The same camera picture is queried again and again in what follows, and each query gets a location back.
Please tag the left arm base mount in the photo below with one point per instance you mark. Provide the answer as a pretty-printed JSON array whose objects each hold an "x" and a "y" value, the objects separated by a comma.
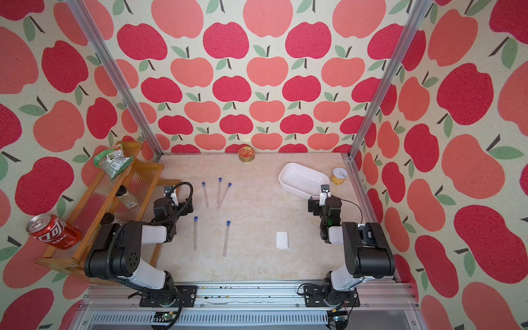
[{"x": 167, "y": 297}]

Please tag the red gold round tin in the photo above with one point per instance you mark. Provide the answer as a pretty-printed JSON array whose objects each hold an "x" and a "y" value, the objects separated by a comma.
[{"x": 246, "y": 154}]

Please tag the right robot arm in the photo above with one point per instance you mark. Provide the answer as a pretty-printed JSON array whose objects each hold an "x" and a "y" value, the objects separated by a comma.
[{"x": 366, "y": 250}]

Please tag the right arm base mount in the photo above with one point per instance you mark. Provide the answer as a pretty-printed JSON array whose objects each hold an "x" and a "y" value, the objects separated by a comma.
[{"x": 316, "y": 295}]

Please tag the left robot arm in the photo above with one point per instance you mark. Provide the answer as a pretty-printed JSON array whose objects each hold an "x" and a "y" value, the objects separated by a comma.
[{"x": 116, "y": 252}]

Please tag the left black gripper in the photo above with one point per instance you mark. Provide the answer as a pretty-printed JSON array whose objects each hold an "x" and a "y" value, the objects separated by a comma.
[{"x": 181, "y": 207}]

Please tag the test tube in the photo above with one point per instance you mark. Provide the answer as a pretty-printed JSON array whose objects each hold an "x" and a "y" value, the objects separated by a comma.
[
  {"x": 223, "y": 196},
  {"x": 205, "y": 193},
  {"x": 226, "y": 239},
  {"x": 219, "y": 190},
  {"x": 195, "y": 233}
]

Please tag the glass spice jar upper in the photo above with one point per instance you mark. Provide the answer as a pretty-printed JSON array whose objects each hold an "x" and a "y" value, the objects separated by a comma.
[{"x": 126, "y": 198}]

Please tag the green snack bag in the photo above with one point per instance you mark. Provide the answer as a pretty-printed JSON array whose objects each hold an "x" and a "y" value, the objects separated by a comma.
[{"x": 113, "y": 161}]

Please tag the glass spice jar lower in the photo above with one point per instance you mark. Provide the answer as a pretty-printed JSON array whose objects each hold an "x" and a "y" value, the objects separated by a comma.
[{"x": 108, "y": 218}]

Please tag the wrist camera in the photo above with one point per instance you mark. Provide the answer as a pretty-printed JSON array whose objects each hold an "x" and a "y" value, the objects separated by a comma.
[
  {"x": 171, "y": 193},
  {"x": 324, "y": 194}
]

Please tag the yellow white can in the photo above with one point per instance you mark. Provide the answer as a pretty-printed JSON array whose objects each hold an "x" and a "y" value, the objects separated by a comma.
[{"x": 339, "y": 176}]

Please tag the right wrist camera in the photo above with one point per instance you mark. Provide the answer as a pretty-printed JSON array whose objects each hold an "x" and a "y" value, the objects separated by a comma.
[{"x": 324, "y": 194}]

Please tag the wooden shelf rack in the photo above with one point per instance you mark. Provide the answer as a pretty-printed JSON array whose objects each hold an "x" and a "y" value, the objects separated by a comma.
[{"x": 141, "y": 178}]

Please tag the white wipe cloth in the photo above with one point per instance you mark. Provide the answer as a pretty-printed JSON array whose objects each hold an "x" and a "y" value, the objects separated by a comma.
[{"x": 282, "y": 242}]

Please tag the white rectangular tray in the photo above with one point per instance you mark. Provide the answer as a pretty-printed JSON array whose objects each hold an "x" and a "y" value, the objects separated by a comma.
[{"x": 302, "y": 181}]

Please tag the red cola can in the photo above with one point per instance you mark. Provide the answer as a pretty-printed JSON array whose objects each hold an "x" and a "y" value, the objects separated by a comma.
[{"x": 54, "y": 231}]

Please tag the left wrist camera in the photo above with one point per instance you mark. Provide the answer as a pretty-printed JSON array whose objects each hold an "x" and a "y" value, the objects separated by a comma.
[{"x": 171, "y": 193}]

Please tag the right aluminium frame post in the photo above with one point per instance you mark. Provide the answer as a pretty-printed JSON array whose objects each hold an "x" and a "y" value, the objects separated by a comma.
[{"x": 408, "y": 33}]

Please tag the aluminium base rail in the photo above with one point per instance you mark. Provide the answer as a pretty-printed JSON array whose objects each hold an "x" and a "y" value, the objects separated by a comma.
[{"x": 382, "y": 304}]

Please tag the left aluminium frame post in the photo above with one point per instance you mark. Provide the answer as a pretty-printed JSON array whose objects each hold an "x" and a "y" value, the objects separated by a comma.
[{"x": 96, "y": 40}]

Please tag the aluminium frame post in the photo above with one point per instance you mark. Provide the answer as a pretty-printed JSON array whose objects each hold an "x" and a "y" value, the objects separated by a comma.
[
  {"x": 96, "y": 40},
  {"x": 408, "y": 33}
]

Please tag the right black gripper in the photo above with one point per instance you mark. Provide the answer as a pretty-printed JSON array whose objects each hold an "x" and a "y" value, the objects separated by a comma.
[{"x": 324, "y": 207}]

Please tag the glass spice jar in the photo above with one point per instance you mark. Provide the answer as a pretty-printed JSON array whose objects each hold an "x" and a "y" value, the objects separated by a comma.
[
  {"x": 108, "y": 218},
  {"x": 126, "y": 198}
]

